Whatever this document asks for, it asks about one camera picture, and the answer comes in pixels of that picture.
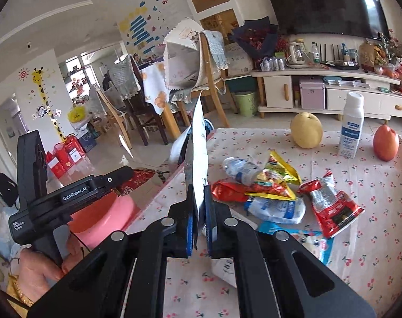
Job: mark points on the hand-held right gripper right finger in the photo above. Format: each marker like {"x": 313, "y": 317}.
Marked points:
{"x": 209, "y": 227}

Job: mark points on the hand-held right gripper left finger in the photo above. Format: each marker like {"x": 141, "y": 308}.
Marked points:
{"x": 188, "y": 230}

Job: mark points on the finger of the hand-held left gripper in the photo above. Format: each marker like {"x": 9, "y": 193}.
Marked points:
{"x": 116, "y": 176}

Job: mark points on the pink plastic bin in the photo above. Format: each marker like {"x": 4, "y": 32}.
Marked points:
{"x": 104, "y": 215}

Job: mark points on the red foil snack packet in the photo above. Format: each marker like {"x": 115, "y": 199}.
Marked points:
{"x": 229, "y": 190}

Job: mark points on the crushed clear plastic bottle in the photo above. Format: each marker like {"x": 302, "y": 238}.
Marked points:
{"x": 239, "y": 169}

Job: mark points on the white blue snack packet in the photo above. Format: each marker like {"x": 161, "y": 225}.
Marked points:
{"x": 275, "y": 210}

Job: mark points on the white silver snack wrapper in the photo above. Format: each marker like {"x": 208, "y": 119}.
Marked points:
{"x": 197, "y": 145}

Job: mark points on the yellow snack packet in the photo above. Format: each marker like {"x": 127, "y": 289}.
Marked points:
{"x": 280, "y": 172}

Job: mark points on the light blue cartoon packet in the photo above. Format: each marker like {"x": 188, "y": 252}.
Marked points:
{"x": 307, "y": 241}

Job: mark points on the red white snack packet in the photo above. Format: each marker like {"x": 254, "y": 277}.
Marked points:
{"x": 330, "y": 205}

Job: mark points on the person's left hand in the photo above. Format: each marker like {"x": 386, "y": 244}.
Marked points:
{"x": 38, "y": 271}

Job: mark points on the black bag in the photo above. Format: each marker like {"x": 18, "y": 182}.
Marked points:
{"x": 5, "y": 188}

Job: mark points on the red gift bags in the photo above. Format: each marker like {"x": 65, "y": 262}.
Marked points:
{"x": 63, "y": 155}

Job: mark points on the white paper sheet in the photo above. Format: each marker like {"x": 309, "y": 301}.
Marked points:
{"x": 225, "y": 270}

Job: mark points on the blue white chair back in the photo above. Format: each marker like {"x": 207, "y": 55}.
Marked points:
{"x": 179, "y": 149}

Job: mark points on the yellow plastic bag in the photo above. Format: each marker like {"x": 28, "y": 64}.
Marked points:
{"x": 76, "y": 114}

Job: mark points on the dark wooden chair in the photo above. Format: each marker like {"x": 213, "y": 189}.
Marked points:
{"x": 141, "y": 106}

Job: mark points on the wooden dining table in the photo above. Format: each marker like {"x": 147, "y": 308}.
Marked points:
{"x": 161, "y": 106}

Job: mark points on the green waste bin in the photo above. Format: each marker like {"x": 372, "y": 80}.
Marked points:
{"x": 245, "y": 104}

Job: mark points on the wooden chair with cushion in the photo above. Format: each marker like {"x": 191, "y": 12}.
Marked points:
{"x": 209, "y": 82}

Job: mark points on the cherry print tablecloth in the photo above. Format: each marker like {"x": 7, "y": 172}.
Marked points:
{"x": 369, "y": 255}

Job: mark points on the pink storage case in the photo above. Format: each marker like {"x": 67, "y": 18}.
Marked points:
{"x": 312, "y": 94}

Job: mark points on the white sack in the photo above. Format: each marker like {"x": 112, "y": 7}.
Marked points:
{"x": 239, "y": 61}

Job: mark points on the white blue milk bottle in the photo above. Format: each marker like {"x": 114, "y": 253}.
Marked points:
{"x": 351, "y": 129}

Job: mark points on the pack of small bottles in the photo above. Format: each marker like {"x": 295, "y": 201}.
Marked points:
{"x": 273, "y": 63}

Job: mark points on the white electric kettle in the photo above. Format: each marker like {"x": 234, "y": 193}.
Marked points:
{"x": 297, "y": 56}

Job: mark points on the dark wrapped flower bouquet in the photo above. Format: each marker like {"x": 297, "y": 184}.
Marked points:
{"x": 254, "y": 39}

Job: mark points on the cream television cabinet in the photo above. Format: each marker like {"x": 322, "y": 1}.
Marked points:
{"x": 353, "y": 97}

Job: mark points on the green label water bottle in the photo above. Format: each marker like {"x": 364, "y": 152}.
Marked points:
{"x": 316, "y": 54}

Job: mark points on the brown gift basket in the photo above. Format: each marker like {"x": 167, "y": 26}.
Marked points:
{"x": 371, "y": 54}

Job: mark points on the black television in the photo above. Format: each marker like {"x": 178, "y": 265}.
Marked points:
{"x": 320, "y": 3}

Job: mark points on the dried flower bunch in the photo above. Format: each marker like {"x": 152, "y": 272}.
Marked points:
{"x": 394, "y": 46}

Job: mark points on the giraffe wall sticker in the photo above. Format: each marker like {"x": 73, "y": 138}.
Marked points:
{"x": 43, "y": 96}

